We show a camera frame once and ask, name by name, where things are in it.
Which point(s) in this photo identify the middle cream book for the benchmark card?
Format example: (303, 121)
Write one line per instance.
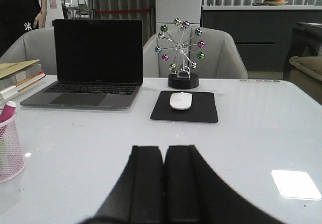
(22, 85)

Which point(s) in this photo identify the olive cushioned seat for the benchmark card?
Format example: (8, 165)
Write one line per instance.
(306, 74)

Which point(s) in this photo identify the black mouse pad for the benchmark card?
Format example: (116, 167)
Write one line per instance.
(202, 110)

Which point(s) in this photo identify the dark counter cabinet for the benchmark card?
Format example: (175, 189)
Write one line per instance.
(262, 34)

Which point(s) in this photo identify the white computer mouse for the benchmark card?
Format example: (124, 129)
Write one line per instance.
(181, 100)

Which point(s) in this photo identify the fruit bowl on counter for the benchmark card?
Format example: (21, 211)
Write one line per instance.
(275, 2)

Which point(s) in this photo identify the person in black clothes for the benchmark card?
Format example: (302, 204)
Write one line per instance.
(19, 17)

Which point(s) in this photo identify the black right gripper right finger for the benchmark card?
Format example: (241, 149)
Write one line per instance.
(194, 193)

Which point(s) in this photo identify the right grey armchair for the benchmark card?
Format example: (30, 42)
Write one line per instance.
(214, 52)

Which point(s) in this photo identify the pink highlighter pen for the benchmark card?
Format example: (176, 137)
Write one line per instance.
(8, 111)

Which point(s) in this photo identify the pink mesh pen holder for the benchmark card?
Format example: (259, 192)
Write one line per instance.
(12, 159)

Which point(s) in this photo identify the white cabinet in background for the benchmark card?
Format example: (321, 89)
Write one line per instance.
(167, 10)

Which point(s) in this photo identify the top yellow book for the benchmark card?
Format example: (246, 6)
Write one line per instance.
(12, 73)

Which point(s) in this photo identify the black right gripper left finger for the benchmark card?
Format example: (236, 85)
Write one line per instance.
(137, 197)

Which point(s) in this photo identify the grey laptop computer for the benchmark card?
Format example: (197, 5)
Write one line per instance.
(99, 65)

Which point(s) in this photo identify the bottom cream book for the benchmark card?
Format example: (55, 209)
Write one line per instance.
(30, 87)

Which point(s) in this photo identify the cream book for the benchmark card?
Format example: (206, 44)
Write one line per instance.
(30, 87)
(22, 85)

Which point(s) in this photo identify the left grey armchair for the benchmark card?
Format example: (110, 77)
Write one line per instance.
(36, 44)

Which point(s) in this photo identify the grey armchair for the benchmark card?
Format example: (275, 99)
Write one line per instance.
(36, 44)
(214, 52)

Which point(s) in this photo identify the ferris wheel desk toy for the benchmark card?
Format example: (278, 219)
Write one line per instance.
(180, 76)

